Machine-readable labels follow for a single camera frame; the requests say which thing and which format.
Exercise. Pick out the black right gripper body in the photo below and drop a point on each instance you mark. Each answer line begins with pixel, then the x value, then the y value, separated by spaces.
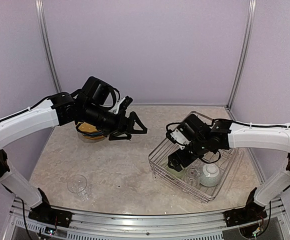
pixel 184 160

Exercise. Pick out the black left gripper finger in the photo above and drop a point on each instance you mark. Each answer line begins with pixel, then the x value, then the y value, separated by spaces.
pixel 124 136
pixel 135 125

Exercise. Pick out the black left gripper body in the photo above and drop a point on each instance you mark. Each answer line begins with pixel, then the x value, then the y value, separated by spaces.
pixel 109 124

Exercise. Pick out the blue polka dot plate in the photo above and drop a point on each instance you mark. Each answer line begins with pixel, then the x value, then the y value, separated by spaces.
pixel 93 134

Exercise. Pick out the light green mug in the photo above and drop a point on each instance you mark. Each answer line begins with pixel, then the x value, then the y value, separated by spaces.
pixel 174 172

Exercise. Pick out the yellow polka dot plate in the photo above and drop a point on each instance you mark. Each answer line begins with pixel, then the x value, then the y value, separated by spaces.
pixel 86 128
pixel 93 139

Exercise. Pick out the clear glass cup front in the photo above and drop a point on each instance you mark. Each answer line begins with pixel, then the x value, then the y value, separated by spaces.
pixel 192 176

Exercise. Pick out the clear glass cup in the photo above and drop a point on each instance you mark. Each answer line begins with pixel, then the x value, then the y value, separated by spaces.
pixel 192 176
pixel 79 186

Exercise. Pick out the white green ceramic bowl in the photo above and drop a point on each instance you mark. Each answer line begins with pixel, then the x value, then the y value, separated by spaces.
pixel 210 175

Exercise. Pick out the clear glass cup back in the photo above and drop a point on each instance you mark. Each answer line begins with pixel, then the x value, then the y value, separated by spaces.
pixel 79 186

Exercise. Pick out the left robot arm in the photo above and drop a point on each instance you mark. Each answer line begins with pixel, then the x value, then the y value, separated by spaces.
pixel 97 103

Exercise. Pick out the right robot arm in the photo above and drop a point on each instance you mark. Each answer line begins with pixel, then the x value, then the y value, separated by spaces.
pixel 260 145

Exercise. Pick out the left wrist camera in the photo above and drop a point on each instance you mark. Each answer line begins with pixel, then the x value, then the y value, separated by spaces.
pixel 121 104

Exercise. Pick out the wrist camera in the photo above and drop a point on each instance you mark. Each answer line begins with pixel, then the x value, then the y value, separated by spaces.
pixel 179 138
pixel 121 104

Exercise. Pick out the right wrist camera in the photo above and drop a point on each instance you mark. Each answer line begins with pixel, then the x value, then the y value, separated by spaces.
pixel 179 138

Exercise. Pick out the metal wire dish rack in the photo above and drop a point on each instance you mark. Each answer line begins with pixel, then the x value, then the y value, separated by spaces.
pixel 158 159

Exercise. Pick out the aluminium front frame rail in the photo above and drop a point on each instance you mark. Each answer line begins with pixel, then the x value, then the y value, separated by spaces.
pixel 88 225

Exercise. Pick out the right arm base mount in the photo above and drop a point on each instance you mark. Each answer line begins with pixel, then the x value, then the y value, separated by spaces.
pixel 249 213

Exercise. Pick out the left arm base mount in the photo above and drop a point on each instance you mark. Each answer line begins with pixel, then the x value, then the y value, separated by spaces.
pixel 44 213

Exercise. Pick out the left aluminium corner post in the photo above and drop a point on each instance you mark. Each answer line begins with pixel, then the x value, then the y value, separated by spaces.
pixel 39 5

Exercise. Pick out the aluminium corner post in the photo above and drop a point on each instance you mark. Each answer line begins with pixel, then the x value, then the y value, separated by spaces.
pixel 39 5
pixel 243 53

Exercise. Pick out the right aluminium corner post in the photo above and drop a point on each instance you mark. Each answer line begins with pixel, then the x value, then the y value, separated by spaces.
pixel 243 53

